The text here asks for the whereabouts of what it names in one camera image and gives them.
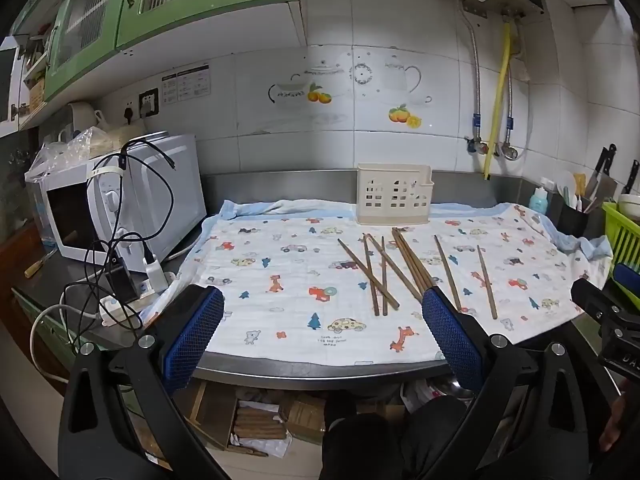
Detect wooden handled tool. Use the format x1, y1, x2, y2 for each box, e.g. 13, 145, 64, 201
24, 250, 56, 278

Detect short metal hose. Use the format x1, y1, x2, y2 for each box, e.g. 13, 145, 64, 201
504, 67, 517, 147

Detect clear plastic bag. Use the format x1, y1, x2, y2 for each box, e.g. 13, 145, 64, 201
25, 127, 126, 181

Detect green wall cabinet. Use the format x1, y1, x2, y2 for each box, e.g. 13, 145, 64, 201
10, 0, 308, 103

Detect white cable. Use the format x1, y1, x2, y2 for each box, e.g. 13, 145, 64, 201
30, 304, 107, 377

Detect long metal hose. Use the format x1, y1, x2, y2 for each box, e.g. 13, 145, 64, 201
456, 7, 483, 143

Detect white charger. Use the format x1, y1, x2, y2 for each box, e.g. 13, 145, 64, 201
144, 255, 168, 292

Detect black handled knife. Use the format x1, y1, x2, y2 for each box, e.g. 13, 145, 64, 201
620, 160, 640, 197

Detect white microwave oven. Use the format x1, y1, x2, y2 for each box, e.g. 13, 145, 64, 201
26, 132, 207, 263

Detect green dish rack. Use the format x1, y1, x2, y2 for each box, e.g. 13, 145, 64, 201
602, 201, 640, 281

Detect white kettle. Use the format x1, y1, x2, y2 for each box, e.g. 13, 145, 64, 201
69, 101, 118, 134

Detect teal bottle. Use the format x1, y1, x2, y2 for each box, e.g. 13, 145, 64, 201
529, 186, 551, 216

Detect white power strip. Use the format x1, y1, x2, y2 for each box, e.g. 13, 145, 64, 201
99, 271, 179, 329

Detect yellow pipe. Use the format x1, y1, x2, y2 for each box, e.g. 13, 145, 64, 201
481, 20, 514, 181

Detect large wall label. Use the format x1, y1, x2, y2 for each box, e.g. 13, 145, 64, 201
177, 64, 211, 101

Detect person's right hand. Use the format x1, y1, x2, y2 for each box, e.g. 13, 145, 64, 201
599, 394, 634, 454

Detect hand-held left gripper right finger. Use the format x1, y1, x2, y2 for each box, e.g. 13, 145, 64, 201
421, 285, 608, 480

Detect black charger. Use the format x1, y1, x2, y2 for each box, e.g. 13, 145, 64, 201
106, 255, 141, 304

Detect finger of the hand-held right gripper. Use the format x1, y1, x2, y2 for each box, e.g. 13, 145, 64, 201
571, 278, 630, 324
612, 262, 640, 309

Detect cream plastic chopstick holder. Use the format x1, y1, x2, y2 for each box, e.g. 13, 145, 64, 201
356, 163, 435, 226

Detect black cable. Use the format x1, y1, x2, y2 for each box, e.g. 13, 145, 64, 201
62, 139, 177, 331

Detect printed white cloth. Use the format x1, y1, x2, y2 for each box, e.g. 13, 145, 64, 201
140, 200, 613, 367

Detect person's dark trousers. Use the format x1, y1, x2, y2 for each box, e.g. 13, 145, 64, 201
322, 390, 501, 480

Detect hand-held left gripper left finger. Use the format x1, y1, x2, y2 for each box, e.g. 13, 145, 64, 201
57, 284, 226, 480

